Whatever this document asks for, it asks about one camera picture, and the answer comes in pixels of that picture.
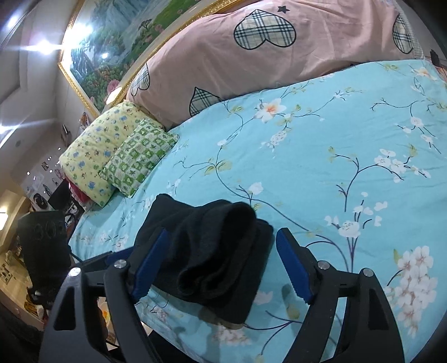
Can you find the green checked pillow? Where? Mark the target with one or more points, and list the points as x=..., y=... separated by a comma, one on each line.
x=139, y=157

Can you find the small black object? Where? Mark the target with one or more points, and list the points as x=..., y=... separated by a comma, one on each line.
x=434, y=57

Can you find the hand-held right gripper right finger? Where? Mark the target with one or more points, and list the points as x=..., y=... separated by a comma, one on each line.
x=295, y=268

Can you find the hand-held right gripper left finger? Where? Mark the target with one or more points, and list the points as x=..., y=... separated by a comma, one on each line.
x=150, y=265

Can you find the black pants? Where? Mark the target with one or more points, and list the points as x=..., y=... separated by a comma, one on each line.
x=216, y=251

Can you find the black monitor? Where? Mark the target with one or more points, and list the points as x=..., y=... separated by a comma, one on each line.
x=60, y=195

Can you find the pink quilt with plaid hearts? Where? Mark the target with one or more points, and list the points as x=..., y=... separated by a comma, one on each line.
x=314, y=42

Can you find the blue floral bedsheet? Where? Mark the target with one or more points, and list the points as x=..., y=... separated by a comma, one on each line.
x=314, y=157

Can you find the red cloth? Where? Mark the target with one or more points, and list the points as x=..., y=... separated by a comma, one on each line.
x=78, y=195

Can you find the yellow printed pillow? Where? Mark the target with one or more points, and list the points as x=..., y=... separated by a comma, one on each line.
x=94, y=150

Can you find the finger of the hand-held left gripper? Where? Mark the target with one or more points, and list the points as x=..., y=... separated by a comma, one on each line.
x=97, y=261

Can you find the ceiling light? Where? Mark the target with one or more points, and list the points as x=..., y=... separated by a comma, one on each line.
x=44, y=45

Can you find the gold framed landscape painting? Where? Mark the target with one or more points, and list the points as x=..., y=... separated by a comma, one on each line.
x=115, y=45

